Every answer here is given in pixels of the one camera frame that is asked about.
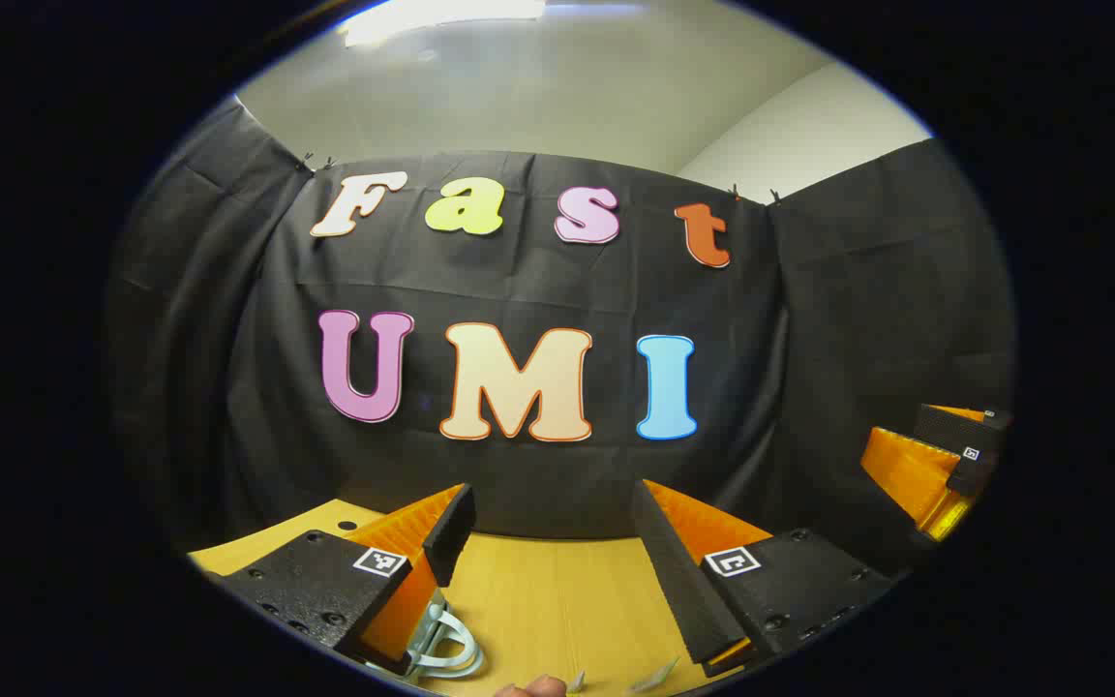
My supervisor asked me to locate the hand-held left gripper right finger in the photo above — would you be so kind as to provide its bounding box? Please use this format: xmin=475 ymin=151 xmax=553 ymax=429
xmin=629 ymin=478 xmax=899 ymax=679

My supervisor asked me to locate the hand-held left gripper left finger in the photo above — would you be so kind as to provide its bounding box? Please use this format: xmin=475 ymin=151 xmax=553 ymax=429
xmin=201 ymin=482 xmax=477 ymax=679

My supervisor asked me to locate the light blue suitcase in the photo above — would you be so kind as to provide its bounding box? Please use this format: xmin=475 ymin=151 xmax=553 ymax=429
xmin=378 ymin=589 xmax=487 ymax=681

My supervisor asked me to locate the pink rounded item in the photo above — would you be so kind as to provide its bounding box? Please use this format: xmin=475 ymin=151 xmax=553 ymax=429
xmin=495 ymin=675 xmax=568 ymax=697

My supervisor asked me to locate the black backdrop cloth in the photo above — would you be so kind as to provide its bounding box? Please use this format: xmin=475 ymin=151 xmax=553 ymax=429
xmin=105 ymin=97 xmax=1018 ymax=572

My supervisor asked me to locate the ceiling light panel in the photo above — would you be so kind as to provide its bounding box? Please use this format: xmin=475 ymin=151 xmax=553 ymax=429
xmin=340 ymin=0 xmax=549 ymax=47

